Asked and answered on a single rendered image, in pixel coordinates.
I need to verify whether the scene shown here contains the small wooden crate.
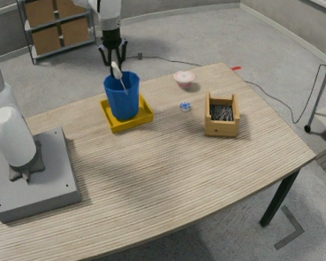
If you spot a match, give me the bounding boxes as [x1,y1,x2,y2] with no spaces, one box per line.
[204,91,239,138]

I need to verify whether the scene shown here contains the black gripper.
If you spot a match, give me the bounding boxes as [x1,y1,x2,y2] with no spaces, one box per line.
[97,27,128,79]

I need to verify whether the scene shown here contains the white and pink yogurt cup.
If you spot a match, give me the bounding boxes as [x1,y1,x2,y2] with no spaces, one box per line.
[174,71,194,89]

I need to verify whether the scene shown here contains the yellow shallow tray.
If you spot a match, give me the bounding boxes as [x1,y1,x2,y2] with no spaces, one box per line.
[99,93,154,134]

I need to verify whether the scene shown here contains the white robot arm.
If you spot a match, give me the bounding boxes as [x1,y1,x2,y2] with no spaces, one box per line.
[0,0,121,181]

